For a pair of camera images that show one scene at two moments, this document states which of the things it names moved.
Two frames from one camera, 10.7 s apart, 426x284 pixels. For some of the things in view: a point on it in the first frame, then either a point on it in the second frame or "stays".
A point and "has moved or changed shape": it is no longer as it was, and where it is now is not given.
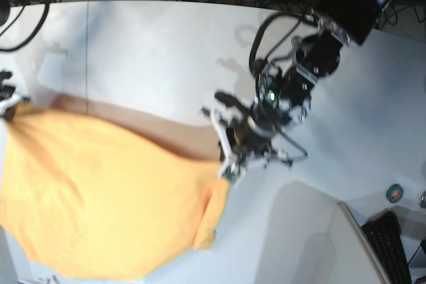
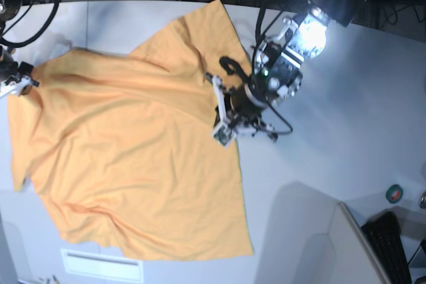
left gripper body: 5,91 -> 10,72
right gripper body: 282,96 -> 277,75
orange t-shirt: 92,191 has moved or changed shape
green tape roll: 394,193 stays
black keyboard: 383,231 stays
